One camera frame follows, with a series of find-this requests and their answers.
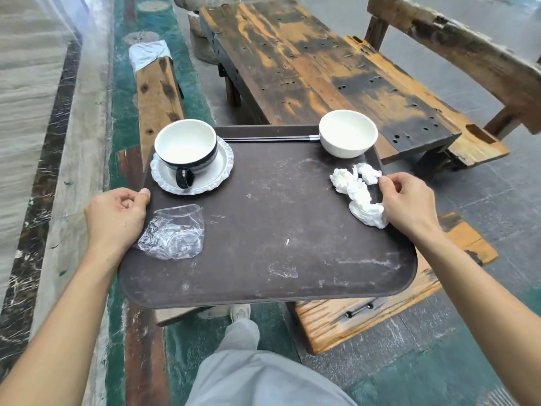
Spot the person's white shoe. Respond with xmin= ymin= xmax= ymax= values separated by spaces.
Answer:
xmin=230 ymin=304 xmax=252 ymax=324

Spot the orange weathered wooden bench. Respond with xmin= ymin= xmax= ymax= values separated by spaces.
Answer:
xmin=292 ymin=212 xmax=500 ymax=356

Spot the white ceramic bowl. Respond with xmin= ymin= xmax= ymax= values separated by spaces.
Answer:
xmin=319 ymin=110 xmax=379 ymax=159

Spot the person's right forearm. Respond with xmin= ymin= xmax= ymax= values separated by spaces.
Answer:
xmin=412 ymin=229 xmax=541 ymax=406

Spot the black chopstick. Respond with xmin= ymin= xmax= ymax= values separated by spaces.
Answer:
xmin=223 ymin=134 xmax=320 ymax=141
xmin=223 ymin=138 xmax=320 ymax=143

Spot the narrow knotted wooden bench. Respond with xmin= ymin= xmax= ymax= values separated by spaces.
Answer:
xmin=135 ymin=56 xmax=186 ymax=167

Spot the silver scalloped saucer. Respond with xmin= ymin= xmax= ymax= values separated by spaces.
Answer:
xmin=150 ymin=136 xmax=234 ymax=196

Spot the black and white cup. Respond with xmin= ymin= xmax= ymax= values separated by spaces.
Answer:
xmin=154 ymin=119 xmax=219 ymax=190

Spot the person's grey trousers leg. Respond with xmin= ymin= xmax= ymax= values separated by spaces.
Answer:
xmin=185 ymin=319 xmax=360 ymax=406

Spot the crumpled white tissue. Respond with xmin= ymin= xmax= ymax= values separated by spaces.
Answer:
xmin=356 ymin=163 xmax=383 ymax=186
xmin=347 ymin=185 xmax=389 ymax=230
xmin=330 ymin=166 xmax=361 ymax=195

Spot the person's left forearm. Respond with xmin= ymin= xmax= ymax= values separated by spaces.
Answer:
xmin=0 ymin=245 xmax=127 ymax=406

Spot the white plastic wrap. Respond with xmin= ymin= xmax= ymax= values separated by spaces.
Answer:
xmin=128 ymin=40 xmax=172 ymax=73

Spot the black metal bench handle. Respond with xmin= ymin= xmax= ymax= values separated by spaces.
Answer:
xmin=344 ymin=303 xmax=375 ymax=319

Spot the grey stone pedestal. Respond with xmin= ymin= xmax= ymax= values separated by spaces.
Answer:
xmin=171 ymin=0 xmax=241 ymax=65

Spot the clear plastic wrapper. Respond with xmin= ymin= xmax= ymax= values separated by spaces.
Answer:
xmin=133 ymin=204 xmax=205 ymax=261

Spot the weathered wooden bench with backrest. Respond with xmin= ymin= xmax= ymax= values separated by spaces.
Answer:
xmin=364 ymin=0 xmax=541 ymax=141

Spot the dark brown plastic tray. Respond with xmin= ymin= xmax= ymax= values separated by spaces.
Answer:
xmin=117 ymin=124 xmax=419 ymax=310

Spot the dark weathered wooden table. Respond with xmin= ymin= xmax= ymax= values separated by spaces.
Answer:
xmin=199 ymin=0 xmax=511 ymax=176

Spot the person's right hand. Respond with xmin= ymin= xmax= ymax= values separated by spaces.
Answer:
xmin=377 ymin=172 xmax=445 ymax=242

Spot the person's left hand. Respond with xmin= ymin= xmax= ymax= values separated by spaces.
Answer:
xmin=84 ymin=188 xmax=151 ymax=261

